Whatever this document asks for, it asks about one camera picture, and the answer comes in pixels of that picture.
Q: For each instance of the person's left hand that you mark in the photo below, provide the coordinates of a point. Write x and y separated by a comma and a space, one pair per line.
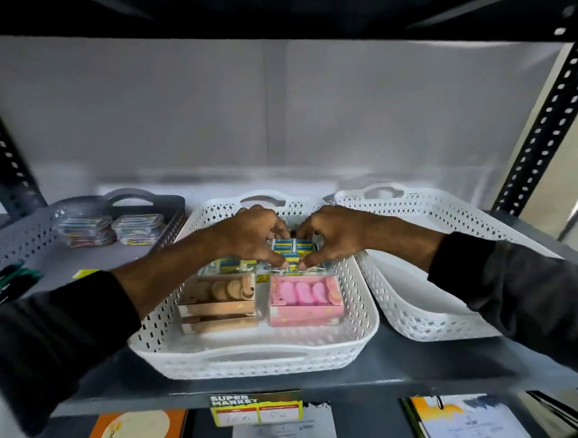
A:
246, 230

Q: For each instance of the person's right hand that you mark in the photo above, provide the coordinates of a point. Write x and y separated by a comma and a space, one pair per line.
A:
343, 232

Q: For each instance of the person's left thumb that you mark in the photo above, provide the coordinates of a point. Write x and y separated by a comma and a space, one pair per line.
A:
270, 257

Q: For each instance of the person's right thumb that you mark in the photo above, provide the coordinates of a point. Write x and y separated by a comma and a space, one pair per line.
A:
316, 261

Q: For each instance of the yellow blue small box pack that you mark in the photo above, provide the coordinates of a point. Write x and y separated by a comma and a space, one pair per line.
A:
228, 265
293, 247

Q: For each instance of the person's left forearm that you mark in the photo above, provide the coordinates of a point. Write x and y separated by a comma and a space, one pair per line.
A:
99, 311

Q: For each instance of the person's right forearm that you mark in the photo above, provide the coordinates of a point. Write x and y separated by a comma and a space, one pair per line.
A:
487, 279

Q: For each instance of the pink box of erasers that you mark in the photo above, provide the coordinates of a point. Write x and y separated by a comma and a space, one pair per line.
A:
305, 300

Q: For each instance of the brown box of wooden discs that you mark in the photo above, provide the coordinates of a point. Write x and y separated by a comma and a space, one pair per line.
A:
217, 300

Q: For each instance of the white perforated plastic basket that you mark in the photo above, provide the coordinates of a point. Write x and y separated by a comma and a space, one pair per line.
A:
415, 298
271, 343

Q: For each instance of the clear box of coloured clips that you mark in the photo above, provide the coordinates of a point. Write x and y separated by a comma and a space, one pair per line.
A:
86, 231
139, 229

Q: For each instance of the dark metal shelf rack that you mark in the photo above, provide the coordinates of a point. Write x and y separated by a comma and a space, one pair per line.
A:
406, 361

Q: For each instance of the yellow white shelf price label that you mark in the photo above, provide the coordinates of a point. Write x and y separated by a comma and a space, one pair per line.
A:
255, 408

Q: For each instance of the white printed paper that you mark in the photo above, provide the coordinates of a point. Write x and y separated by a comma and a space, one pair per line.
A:
289, 426

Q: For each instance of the small yellow sticker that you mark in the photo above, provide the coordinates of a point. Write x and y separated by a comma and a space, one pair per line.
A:
85, 273

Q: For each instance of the orange white book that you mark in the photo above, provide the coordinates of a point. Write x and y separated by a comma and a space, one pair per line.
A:
137, 424

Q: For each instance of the yellow white notebook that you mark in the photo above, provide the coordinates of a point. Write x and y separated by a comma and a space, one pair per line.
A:
465, 417

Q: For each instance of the grey perforated plastic basket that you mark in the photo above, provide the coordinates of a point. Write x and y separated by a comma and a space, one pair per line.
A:
54, 266

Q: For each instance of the green black item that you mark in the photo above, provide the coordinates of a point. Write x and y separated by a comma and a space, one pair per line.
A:
16, 279

